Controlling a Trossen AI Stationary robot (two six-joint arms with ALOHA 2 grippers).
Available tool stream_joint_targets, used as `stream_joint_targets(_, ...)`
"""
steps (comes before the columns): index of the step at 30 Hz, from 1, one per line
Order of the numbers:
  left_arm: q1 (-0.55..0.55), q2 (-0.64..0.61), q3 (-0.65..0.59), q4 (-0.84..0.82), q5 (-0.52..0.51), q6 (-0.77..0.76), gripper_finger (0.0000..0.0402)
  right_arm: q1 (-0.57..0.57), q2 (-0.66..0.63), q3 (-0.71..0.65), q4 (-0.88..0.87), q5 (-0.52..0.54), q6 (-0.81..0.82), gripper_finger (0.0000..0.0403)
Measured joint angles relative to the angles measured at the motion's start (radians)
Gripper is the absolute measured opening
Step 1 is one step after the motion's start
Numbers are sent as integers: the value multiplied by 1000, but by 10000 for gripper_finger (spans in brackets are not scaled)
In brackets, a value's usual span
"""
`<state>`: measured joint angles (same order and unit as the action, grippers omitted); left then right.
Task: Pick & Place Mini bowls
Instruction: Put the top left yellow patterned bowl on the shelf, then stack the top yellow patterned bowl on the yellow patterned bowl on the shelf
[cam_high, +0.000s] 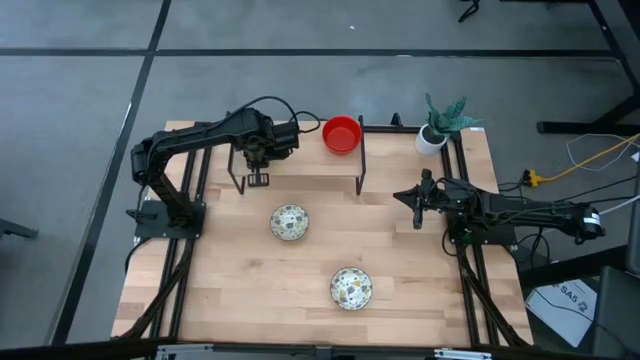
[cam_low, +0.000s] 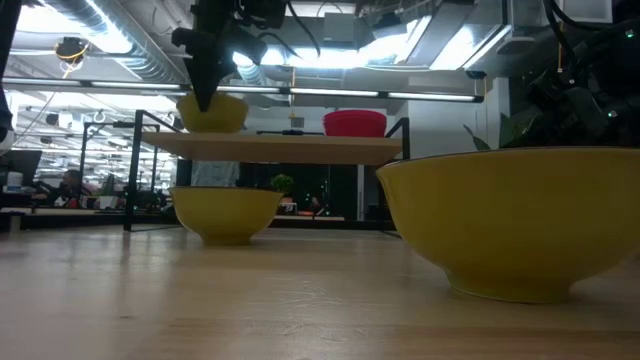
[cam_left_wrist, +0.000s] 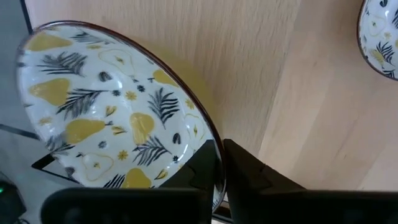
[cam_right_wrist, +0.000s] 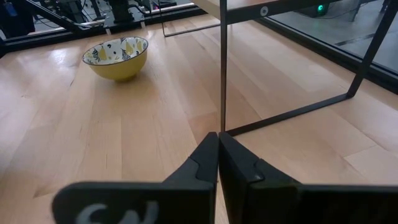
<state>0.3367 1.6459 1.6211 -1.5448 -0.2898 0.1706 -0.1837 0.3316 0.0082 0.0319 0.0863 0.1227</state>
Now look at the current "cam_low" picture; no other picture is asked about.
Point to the grey ceiling box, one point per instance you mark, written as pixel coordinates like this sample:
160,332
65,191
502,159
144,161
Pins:
340,27

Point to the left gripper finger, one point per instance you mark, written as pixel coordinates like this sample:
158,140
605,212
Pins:
206,80

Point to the wooden shelf board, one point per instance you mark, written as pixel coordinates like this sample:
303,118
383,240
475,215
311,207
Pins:
275,148

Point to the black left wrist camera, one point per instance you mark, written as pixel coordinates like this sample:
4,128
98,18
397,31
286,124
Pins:
250,47

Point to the large-leaf green plant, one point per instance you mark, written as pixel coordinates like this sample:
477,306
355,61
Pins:
477,142

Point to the person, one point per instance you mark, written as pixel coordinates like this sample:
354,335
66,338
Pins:
70,187

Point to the bright ceiling light panel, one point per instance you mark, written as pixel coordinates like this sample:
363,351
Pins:
310,57

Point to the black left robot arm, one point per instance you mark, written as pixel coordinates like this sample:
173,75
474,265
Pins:
10,40

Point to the yellow ceramic bowl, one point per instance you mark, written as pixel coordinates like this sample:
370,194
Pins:
500,225
225,215
230,117

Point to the grey square wall speaker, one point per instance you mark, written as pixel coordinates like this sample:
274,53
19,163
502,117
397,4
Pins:
297,122

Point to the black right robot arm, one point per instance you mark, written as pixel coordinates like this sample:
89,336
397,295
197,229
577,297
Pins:
615,65

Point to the long LED light bar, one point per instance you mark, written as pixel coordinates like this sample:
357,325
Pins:
330,92

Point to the small green potted plant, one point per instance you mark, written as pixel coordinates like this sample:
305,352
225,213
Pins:
282,184

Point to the black table border frame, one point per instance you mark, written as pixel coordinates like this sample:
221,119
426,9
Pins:
100,221

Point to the wooden shelf with black frame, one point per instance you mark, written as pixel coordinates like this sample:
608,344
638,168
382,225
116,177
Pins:
132,175

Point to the dark computer monitor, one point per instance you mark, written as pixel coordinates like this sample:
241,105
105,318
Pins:
22,161

